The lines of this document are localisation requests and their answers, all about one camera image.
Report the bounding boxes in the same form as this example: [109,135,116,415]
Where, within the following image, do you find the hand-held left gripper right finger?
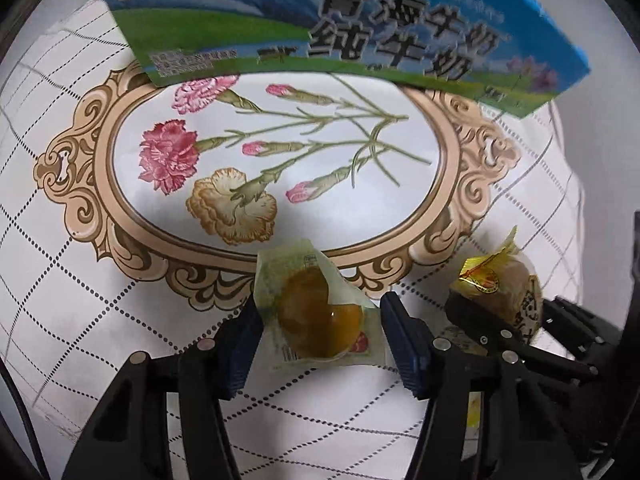
[379,291,583,480]

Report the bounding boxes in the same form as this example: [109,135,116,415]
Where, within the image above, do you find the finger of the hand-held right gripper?
[542,297,627,362]
[445,294,599,382]

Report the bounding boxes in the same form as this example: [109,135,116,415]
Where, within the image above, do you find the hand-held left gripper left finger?
[62,297,265,480]

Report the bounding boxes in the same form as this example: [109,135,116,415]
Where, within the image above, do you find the gold brown snack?
[448,227,546,346]

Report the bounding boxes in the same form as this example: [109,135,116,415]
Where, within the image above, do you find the clear packet with yellow jelly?
[254,239,396,373]

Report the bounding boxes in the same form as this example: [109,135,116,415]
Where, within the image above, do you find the cardboard box with blue print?
[95,0,592,120]

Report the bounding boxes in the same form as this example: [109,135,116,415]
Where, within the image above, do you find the white quilted floral tablecloth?
[0,0,588,480]

